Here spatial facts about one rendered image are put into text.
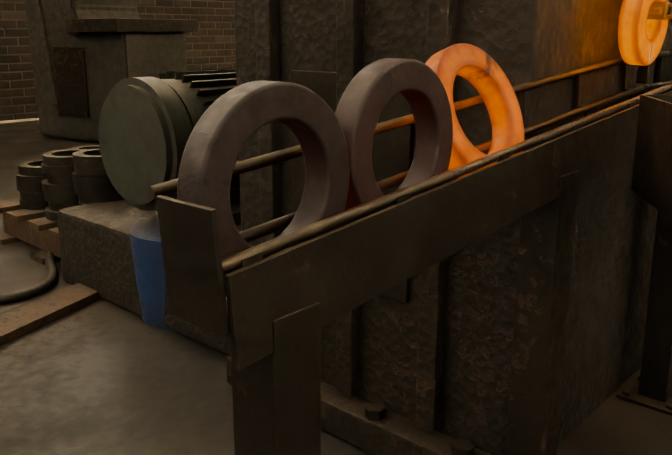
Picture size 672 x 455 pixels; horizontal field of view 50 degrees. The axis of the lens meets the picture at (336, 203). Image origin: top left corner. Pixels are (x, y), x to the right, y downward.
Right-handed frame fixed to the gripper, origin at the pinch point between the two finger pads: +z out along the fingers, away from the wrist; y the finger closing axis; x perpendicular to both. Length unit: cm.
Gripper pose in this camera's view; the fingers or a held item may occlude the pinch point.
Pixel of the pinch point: (646, 10)
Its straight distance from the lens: 139.9
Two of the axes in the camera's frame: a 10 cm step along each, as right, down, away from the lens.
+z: -7.5, -2.0, 6.3
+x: 0.3, -9.6, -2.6
